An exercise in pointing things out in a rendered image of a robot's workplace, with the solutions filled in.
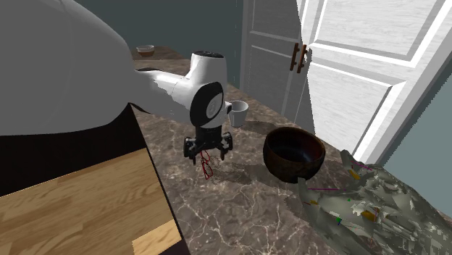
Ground wooden and black robot stand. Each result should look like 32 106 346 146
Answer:
0 104 192 255

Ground white double door brown handles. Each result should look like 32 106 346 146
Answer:
239 0 452 166

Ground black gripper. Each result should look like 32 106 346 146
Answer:
183 124 234 166

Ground dark brown bowl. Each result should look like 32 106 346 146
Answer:
262 126 327 184

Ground grey mug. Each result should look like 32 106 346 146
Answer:
228 100 249 128

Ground red eyeglasses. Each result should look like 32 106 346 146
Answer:
199 149 215 180

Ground crumpled olive grey cloth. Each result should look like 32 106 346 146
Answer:
297 149 452 255

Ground small brown bowl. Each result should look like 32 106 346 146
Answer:
135 44 156 59

